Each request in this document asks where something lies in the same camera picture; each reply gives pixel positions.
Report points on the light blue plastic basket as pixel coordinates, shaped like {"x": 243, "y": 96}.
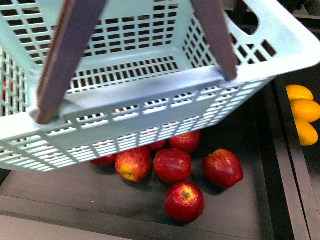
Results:
{"x": 147, "y": 75}

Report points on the yellow lemon top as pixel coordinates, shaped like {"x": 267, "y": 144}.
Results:
{"x": 295, "y": 92}

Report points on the yellow lemon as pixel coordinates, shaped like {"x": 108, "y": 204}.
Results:
{"x": 305, "y": 109}
{"x": 307, "y": 134}
{"x": 295, "y": 92}

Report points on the yellow lemon bottom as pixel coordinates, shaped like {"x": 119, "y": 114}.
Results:
{"x": 307, "y": 134}

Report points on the yellow lemon middle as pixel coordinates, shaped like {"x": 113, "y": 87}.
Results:
{"x": 305, "y": 109}

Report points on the red apple back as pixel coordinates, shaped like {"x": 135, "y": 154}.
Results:
{"x": 188, "y": 142}

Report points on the red apple centre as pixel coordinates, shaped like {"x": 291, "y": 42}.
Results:
{"x": 173, "y": 165}

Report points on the red yellow apple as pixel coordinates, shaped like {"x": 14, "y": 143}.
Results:
{"x": 135, "y": 164}

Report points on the red apple left hidden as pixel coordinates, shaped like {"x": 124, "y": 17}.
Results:
{"x": 105, "y": 161}

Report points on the red apple right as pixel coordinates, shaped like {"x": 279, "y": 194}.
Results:
{"x": 223, "y": 168}

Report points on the red apple front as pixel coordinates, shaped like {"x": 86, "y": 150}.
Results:
{"x": 184, "y": 202}

